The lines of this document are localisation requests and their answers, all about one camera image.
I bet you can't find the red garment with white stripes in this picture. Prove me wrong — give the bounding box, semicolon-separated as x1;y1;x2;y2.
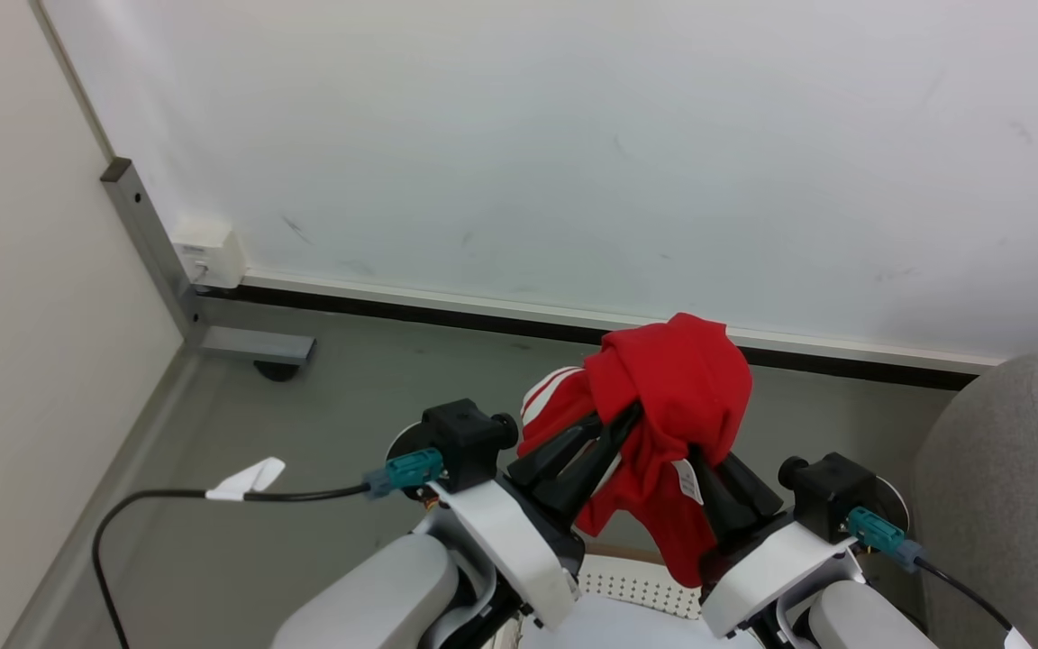
517;313;753;589

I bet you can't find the teal cable connector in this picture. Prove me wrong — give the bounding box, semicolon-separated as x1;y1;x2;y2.
845;506;923;574
363;447;446;500

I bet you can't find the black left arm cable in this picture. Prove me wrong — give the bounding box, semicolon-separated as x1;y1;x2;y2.
91;485;372;649

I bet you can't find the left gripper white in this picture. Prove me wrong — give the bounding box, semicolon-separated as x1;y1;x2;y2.
433;403;644;630

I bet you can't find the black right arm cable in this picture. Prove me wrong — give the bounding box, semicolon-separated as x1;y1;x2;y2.
914;557;1017;634

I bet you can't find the white and black baseboard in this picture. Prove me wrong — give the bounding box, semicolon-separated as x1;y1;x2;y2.
195;270;1005;391

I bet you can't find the teal left cable connector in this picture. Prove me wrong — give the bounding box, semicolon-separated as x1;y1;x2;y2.
363;447;446;500

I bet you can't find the teal right cable connector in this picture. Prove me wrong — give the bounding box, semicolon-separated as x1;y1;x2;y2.
845;506;923;574

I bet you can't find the grey fabric sofa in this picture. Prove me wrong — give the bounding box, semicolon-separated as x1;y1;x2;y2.
914;351;1038;649

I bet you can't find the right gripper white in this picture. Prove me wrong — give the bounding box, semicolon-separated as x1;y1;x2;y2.
688;446;867;639

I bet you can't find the white perforated laundry basket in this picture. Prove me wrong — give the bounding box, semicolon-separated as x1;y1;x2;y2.
573;542;711;623

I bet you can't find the beige partition panel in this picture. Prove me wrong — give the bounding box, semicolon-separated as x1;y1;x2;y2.
0;0;188;649

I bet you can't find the grey metal frame post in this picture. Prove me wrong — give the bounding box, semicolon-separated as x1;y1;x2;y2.
100;158;316;367

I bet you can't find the white wall socket box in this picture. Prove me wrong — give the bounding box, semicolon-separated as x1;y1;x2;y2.
171;229;249;290

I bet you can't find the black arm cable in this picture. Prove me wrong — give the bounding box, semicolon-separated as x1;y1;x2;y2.
914;557;1017;634
91;485;372;649

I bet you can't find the white tape tag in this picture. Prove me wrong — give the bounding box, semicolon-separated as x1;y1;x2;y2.
205;456;287;503

